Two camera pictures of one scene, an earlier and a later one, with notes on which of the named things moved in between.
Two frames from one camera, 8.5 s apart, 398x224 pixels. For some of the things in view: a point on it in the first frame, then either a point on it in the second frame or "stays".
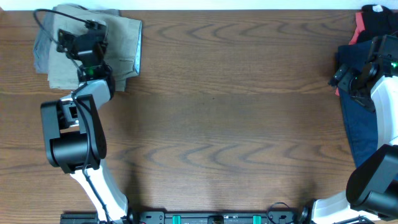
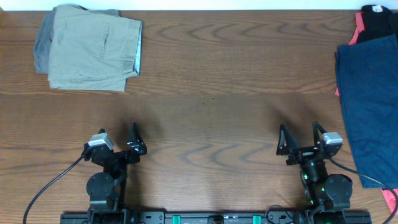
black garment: [377, 23] stays
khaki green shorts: [124, 38] stays
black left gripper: [67, 42] -> [139, 148]
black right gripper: [343, 79] -> [300, 155]
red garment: [360, 27] stays
